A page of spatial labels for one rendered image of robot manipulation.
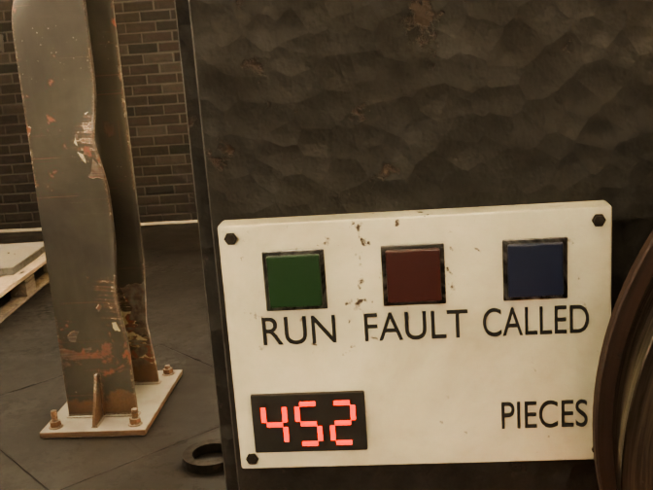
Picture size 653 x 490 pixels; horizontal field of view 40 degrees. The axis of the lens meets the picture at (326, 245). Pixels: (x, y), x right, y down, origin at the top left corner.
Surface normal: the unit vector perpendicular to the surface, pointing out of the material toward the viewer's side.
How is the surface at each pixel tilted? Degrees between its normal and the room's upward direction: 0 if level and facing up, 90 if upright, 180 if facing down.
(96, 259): 89
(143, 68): 90
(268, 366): 90
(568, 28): 90
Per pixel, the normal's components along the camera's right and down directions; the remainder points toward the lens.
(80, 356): -0.09, 0.24
